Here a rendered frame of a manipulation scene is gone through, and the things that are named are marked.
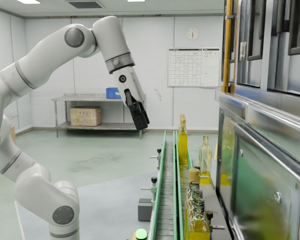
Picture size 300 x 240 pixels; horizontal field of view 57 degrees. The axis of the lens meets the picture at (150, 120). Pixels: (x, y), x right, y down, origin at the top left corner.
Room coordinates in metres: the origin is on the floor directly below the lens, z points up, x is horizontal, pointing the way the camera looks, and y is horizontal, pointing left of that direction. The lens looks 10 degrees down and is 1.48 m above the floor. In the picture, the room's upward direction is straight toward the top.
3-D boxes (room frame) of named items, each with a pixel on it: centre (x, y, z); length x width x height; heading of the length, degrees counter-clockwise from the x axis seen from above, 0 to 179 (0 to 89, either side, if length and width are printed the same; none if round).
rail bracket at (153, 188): (1.16, 0.00, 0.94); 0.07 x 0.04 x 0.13; 85
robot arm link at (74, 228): (0.82, 0.28, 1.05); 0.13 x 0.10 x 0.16; 18
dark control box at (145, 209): (1.28, 0.02, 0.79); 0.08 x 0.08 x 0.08; 85
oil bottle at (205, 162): (1.41, -0.30, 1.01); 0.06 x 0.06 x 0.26; 5
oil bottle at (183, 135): (1.78, -0.22, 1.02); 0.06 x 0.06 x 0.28; 85
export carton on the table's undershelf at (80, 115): (6.26, 1.47, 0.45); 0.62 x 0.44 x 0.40; 80
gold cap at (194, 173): (0.85, -0.14, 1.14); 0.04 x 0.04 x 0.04
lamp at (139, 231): (1.00, 0.04, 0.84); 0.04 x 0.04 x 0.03
